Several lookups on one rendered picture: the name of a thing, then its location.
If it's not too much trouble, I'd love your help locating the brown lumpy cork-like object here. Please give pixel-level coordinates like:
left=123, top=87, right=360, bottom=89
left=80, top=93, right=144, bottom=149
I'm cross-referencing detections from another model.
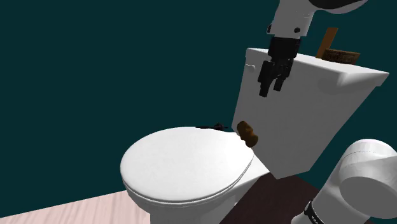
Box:
left=236, top=120, right=259, bottom=148

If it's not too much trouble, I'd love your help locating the white toilet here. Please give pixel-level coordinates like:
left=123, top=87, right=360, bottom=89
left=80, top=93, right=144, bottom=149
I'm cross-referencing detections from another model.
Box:
left=120, top=47, right=390, bottom=224

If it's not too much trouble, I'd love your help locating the dark maroon robot stand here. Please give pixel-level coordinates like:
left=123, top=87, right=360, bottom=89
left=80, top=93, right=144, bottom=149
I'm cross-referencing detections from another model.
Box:
left=219, top=172, right=377, bottom=224

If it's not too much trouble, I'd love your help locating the orange-brown wooden stick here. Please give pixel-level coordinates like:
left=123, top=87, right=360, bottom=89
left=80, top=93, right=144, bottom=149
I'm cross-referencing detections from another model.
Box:
left=315, top=27, right=340, bottom=59

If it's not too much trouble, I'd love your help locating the small black flat object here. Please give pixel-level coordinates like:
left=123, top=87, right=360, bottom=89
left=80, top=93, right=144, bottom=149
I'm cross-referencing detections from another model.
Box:
left=195, top=122, right=229, bottom=130

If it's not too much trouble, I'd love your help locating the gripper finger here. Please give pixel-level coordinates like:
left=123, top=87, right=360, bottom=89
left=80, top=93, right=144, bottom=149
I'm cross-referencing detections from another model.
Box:
left=257, top=60, right=277, bottom=98
left=272, top=58, right=295, bottom=92

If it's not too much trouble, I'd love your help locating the brown woven basket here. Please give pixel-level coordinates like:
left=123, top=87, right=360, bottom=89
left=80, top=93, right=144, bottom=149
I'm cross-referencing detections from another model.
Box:
left=322, top=48, right=361, bottom=66

